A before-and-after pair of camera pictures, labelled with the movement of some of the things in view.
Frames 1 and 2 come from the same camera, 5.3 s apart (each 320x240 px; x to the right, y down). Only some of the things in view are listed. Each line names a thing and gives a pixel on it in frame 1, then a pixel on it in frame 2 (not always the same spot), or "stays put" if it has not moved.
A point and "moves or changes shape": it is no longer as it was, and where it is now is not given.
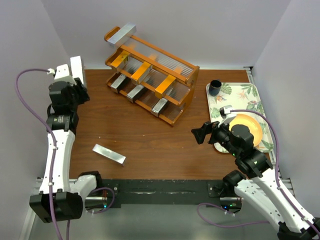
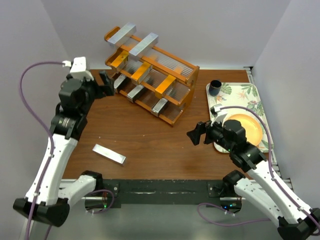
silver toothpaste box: x=77 y=68 moves or changes shape
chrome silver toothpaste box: x=158 y=106 stays put
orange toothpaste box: x=119 y=60 stays put
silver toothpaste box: x=117 y=83 stays put
